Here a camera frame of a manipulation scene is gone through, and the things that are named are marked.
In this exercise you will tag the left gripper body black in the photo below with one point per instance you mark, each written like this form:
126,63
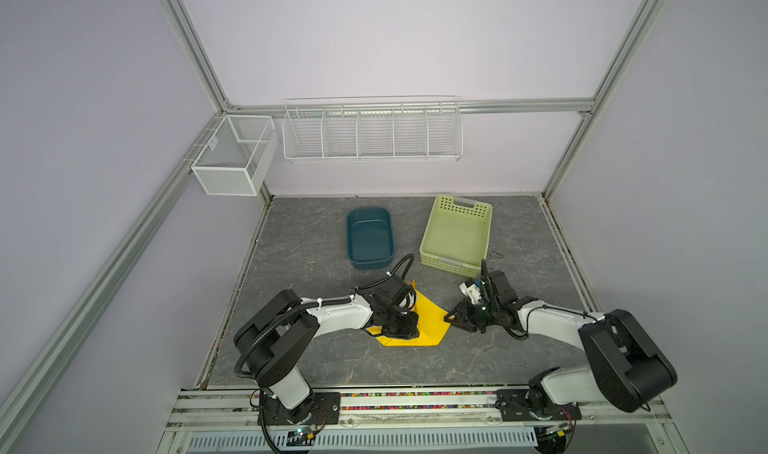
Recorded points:
399,325

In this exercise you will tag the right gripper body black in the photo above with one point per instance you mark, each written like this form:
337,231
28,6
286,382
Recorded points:
475,315

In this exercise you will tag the yellow paper napkin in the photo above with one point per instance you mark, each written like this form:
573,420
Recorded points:
431,324

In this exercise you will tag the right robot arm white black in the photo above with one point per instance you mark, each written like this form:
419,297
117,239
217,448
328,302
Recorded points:
625,367

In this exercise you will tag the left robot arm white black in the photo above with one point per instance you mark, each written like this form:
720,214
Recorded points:
271,343

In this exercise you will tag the dark teal plastic tub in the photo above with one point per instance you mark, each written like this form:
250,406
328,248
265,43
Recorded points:
370,238

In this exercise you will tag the light green perforated basket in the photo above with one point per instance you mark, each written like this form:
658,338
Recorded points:
457,235

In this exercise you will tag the white vent grille strip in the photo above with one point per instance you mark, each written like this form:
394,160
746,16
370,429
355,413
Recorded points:
360,440

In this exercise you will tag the white mesh box basket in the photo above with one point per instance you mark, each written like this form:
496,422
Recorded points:
236,157

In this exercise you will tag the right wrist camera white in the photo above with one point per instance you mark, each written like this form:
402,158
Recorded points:
473,291

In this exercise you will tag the white wire shelf rack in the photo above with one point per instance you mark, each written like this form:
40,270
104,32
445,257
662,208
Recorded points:
373,128

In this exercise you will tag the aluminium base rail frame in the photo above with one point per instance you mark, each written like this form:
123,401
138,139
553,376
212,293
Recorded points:
579,428

